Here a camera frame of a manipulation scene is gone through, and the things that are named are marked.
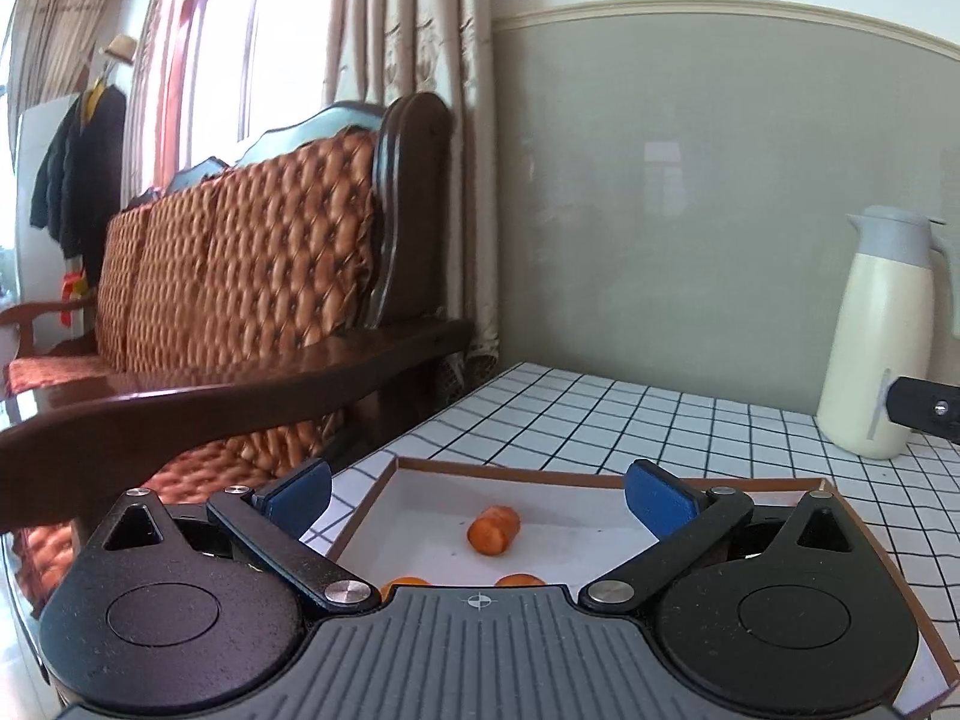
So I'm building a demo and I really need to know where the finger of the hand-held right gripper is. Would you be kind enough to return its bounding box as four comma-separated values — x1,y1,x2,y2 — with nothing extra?
885,376,960,442

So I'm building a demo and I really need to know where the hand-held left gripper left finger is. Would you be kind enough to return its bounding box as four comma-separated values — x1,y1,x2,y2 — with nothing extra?
96,457,381,611

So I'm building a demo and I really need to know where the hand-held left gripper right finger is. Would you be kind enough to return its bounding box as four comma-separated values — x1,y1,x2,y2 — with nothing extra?
577,459,865,611

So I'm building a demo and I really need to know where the brown cardboard box tray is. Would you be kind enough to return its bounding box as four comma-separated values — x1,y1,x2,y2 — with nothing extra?
330,454,960,720

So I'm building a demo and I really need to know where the peeled orange piece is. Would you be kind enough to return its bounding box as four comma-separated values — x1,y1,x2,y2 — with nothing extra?
466,505,521,557

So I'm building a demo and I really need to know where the cream thermos jug grey lid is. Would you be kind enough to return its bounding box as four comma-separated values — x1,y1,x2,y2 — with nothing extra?
816,205,950,460

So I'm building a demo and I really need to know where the white black checked tablecloth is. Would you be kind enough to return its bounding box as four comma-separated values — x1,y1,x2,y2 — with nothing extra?
300,361,960,620

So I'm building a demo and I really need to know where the orange woven sofa cushion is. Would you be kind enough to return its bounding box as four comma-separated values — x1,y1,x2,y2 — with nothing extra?
6,131,380,620

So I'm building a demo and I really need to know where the red yellow hanging ornament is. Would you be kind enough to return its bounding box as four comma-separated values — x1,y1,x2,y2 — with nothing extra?
60,270,88,329

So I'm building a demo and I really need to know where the dark hanging coat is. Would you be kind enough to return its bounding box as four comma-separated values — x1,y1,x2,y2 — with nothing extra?
30,82,128,280

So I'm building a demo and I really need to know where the beige patterned curtain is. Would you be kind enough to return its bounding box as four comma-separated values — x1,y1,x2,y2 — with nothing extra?
321,0,501,407

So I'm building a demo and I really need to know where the white cabinet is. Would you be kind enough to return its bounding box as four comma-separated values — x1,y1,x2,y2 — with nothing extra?
13,94,85,310

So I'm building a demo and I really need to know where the red framed window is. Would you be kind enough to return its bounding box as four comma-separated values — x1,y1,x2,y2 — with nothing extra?
124,0,335,200

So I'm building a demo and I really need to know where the plain beige curtain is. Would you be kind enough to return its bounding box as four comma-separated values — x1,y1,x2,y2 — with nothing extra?
9,0,134,125

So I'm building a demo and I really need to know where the dark wooden sofa frame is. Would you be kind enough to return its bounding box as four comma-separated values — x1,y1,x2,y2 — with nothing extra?
0,92,476,563

